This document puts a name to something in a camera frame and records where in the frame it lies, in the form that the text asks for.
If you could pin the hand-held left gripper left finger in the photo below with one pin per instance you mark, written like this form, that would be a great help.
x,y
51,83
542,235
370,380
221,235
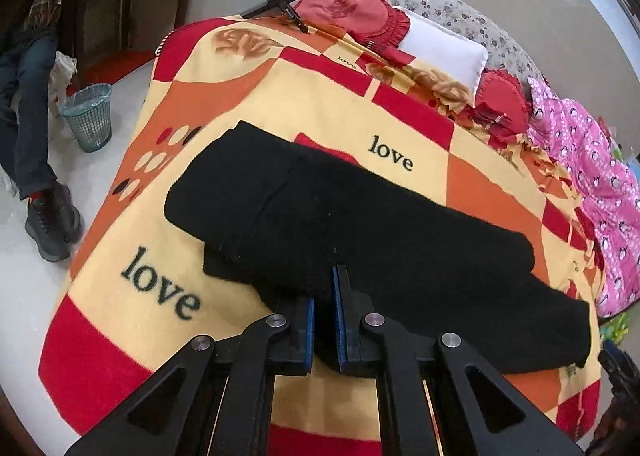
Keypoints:
x,y
309,331

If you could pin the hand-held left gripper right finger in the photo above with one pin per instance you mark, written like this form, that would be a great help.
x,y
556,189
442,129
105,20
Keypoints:
x,y
341,316

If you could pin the black pants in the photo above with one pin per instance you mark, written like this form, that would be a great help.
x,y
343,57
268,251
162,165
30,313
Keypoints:
x,y
375,236

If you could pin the green patterned cloth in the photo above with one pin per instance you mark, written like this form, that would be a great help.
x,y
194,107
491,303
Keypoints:
x,y
617,328

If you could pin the orange yellow red printed blanket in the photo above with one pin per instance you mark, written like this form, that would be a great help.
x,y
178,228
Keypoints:
x,y
300,105

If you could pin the pink printed blanket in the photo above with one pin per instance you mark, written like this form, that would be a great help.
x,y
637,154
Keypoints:
x,y
590,160

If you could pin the red ruffled round pillow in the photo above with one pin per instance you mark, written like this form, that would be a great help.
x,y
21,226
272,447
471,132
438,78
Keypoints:
x,y
502,100

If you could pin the white pillow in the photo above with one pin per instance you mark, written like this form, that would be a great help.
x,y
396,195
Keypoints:
x,y
445,50

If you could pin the red embroidered round pillow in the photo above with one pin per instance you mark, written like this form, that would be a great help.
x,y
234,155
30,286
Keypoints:
x,y
345,10

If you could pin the mesh waste basket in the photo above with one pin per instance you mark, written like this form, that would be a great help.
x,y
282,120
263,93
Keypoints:
x,y
90,118

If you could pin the black tripod stand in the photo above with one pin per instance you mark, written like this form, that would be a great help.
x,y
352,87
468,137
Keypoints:
x,y
275,0

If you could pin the red floor mat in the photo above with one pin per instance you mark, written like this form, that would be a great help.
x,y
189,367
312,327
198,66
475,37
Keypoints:
x,y
115,68

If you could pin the white plastic bag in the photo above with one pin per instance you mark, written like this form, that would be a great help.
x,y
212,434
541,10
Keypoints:
x,y
62,75

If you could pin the dark wooden cabinet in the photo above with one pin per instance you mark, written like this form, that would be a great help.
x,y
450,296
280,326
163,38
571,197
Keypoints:
x,y
150,0

